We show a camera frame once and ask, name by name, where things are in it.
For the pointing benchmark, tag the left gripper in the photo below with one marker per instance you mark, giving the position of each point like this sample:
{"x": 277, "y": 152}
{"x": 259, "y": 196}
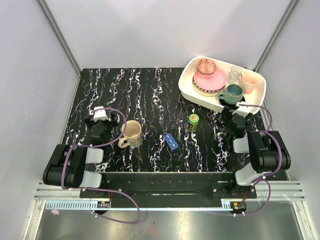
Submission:
{"x": 110, "y": 123}

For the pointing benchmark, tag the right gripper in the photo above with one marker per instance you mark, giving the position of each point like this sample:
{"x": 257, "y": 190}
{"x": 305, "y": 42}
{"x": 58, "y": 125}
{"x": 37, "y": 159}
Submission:
{"x": 226, "y": 109}

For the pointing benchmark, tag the green pill bottle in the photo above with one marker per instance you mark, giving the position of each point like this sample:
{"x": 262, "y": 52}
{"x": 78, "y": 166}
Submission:
{"x": 193, "y": 122}

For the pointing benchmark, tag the blue pill organizer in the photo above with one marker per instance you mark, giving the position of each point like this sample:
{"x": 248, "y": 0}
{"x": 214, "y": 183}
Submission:
{"x": 171, "y": 142}

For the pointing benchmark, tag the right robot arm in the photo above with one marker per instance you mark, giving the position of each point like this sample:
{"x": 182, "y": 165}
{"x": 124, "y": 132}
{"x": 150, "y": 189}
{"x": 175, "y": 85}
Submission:
{"x": 267, "y": 151}

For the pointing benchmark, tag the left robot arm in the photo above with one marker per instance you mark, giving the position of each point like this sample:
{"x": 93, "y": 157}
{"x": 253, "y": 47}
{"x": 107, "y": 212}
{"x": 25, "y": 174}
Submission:
{"x": 66, "y": 167}

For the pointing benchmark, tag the black saucer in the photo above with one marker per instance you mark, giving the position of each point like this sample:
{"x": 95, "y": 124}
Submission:
{"x": 225, "y": 103}

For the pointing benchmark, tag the teal ceramic mug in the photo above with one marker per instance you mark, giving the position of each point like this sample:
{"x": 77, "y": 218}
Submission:
{"x": 232, "y": 94}

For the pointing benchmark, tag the white serving tray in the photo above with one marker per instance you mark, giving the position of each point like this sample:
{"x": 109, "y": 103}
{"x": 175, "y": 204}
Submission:
{"x": 256, "y": 97}

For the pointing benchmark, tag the pink mug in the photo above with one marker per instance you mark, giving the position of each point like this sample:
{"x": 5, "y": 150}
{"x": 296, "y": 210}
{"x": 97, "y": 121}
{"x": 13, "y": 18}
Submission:
{"x": 249, "y": 82}

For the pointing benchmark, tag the cream striped plate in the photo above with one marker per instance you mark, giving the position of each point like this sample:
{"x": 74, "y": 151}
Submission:
{"x": 206, "y": 93}

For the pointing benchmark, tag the black marble mat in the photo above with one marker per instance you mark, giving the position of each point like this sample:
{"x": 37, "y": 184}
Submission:
{"x": 152, "y": 97}

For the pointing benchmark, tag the clear glass cup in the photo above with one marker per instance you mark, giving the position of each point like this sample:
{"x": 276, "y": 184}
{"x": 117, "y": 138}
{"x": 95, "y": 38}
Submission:
{"x": 234, "y": 75}

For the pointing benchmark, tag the cream floral mug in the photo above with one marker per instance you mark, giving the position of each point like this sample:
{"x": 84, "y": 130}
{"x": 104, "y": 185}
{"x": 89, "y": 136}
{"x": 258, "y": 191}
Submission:
{"x": 132, "y": 135}

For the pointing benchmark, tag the patterned small bowl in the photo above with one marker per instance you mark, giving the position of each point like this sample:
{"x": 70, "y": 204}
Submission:
{"x": 206, "y": 67}

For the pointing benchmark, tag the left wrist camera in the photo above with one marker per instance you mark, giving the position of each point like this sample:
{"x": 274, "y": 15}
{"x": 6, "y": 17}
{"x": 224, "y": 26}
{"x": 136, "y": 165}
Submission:
{"x": 98, "y": 114}

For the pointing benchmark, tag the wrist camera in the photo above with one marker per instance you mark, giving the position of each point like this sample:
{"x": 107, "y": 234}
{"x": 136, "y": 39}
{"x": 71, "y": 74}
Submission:
{"x": 243, "y": 104}
{"x": 98, "y": 114}

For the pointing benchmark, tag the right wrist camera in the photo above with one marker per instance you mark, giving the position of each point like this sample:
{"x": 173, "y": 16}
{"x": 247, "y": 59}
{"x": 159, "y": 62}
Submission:
{"x": 243, "y": 104}

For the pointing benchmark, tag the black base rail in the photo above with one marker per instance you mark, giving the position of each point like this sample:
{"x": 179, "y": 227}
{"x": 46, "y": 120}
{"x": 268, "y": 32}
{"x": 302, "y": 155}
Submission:
{"x": 216, "y": 185}

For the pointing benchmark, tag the slotted cable duct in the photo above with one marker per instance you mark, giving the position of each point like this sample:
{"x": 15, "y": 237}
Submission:
{"x": 144, "y": 204}

